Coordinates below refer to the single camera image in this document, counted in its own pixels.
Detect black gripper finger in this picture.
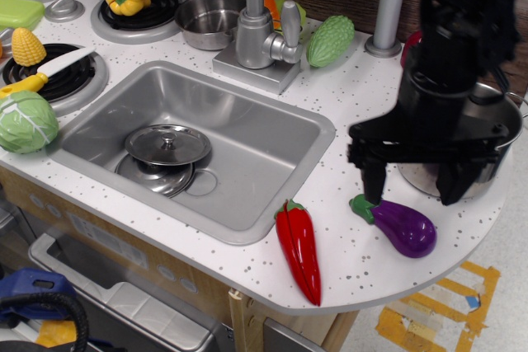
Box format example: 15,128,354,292
361,161,387,204
436,162,484,205

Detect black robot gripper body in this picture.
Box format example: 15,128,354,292
347,108,509,169

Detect purple toy eggplant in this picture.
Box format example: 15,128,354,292
349,194,437,258

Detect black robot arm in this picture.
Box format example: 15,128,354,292
348,0,520,205

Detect large steel pot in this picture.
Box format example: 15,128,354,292
398,83,527,199

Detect small steel pot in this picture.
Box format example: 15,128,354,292
175,0,246,51

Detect red toy chili pepper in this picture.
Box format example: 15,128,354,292
275,199,322,306

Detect red toy fruit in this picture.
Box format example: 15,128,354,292
400,31,422,68

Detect green toy bitter gourd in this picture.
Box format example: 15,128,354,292
306,15,355,68

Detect grey toy sink basin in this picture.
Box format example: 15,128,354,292
47,61,335,245

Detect grey toy faucet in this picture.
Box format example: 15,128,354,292
213,0,303,95

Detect orange toy carrot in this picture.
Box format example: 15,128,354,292
264,0,281,31

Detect steel lid underneath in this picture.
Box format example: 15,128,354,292
115,155,195,198

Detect steel lid with knob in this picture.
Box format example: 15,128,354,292
125,124,211,166

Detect stove burner back middle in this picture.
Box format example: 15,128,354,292
91,0,185,45

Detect stove burner front left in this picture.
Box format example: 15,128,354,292
1,44,109,117

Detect green toy cabbage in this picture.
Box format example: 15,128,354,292
1,91,59,154

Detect grey stove knob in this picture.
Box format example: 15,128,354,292
45,0,85,23

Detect yellow toy corn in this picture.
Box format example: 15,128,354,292
12,27,47,67

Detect green plastic box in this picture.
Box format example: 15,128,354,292
0,0,45,31

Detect grey post with base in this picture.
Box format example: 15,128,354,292
365,0,403,59

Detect grey oven door handle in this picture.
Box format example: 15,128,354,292
29,233,234,351

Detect yellow handled toy knife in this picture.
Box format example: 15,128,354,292
1,47,95,99

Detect blue tool with black cable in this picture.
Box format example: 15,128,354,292
1,268,89,351

